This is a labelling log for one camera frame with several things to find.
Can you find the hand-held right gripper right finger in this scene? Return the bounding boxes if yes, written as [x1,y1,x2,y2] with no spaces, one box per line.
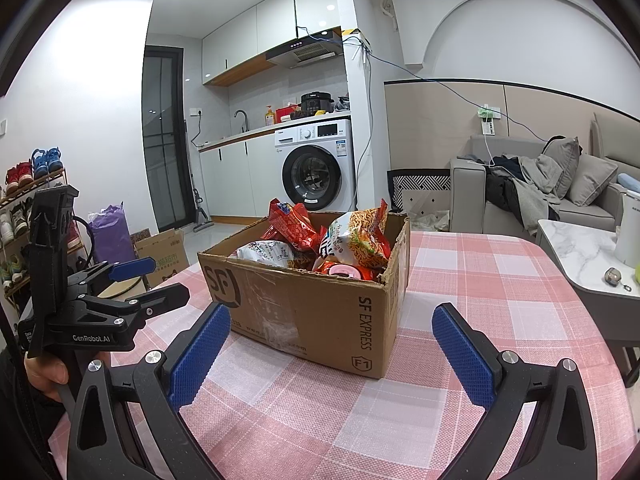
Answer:
[431,303,599,480]

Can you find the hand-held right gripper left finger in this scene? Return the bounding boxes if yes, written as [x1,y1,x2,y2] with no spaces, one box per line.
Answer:
[67,303,232,480]

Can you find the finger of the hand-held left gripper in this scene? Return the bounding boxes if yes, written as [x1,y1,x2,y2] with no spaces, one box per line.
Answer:
[67,256,157,291]
[82,282,191,325]

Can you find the large cardboard box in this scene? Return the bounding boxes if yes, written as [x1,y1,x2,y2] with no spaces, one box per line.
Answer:
[197,210,412,380]

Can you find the red and gold packet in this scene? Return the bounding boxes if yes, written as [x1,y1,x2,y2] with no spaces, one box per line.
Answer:
[260,199,321,253]

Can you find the white green snack packet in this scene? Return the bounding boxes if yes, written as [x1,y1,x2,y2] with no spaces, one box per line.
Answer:
[320,199,393,268]

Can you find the person's left hand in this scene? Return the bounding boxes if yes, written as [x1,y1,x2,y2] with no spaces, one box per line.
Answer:
[22,351,112,405]

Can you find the small printed cardboard box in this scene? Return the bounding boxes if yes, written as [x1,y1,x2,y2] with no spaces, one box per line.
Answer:
[134,228,190,288]

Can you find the purple bag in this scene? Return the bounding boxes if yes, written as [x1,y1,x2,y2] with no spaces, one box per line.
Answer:
[89,203,135,263]

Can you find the grey floor mop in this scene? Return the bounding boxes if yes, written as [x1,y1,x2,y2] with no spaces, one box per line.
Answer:
[182,120,213,233]

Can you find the pink checked tablecloth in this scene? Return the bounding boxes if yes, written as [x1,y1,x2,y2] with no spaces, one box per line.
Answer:
[47,232,626,480]

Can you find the wooden shoe rack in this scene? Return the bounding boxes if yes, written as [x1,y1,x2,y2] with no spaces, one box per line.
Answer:
[0,167,88,311]

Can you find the dark glass door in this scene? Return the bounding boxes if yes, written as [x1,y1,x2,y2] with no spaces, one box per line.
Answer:
[141,45,196,233]

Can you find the white kitchen counter cabinet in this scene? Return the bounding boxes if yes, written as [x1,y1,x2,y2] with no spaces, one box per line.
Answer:
[197,132,281,221]

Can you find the pair of blue shoes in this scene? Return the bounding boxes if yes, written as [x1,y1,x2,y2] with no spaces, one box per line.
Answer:
[31,147,63,177]

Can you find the pair of red shoes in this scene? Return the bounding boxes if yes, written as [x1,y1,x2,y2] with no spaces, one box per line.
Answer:
[5,161,35,193]

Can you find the marble coffee table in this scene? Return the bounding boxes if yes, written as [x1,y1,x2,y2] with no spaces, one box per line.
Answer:
[536,219,640,346]

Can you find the grey sofa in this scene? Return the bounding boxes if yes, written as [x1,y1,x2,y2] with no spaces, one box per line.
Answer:
[449,110,640,233]

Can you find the dark jacket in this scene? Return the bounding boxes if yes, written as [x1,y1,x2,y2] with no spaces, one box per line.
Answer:
[485,156,526,226]

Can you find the metal tea strainer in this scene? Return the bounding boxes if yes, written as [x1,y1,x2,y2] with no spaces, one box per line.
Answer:
[604,267,632,291]

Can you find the grey garment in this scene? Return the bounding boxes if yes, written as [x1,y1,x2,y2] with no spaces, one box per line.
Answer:
[510,154,563,238]

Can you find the white washing machine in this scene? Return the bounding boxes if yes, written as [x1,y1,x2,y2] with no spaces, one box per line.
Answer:
[274,119,357,212]

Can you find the white electric kettle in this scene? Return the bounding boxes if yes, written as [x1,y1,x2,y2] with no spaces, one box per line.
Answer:
[614,192,640,265]

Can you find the grey sofa cushion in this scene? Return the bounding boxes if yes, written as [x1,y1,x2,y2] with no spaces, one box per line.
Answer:
[567,154,618,207]
[542,136,582,200]

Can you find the black pressure cooker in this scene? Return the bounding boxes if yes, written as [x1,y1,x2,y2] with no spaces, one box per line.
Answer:
[300,91,335,116]

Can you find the black range hood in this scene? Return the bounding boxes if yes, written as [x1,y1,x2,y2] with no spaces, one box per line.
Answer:
[265,30,346,70]

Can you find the white wall socket charger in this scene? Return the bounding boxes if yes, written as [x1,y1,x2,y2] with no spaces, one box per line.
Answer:
[475,105,502,136]

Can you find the white wall cabinets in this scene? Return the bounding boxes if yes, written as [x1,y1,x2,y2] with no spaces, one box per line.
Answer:
[201,0,346,87]

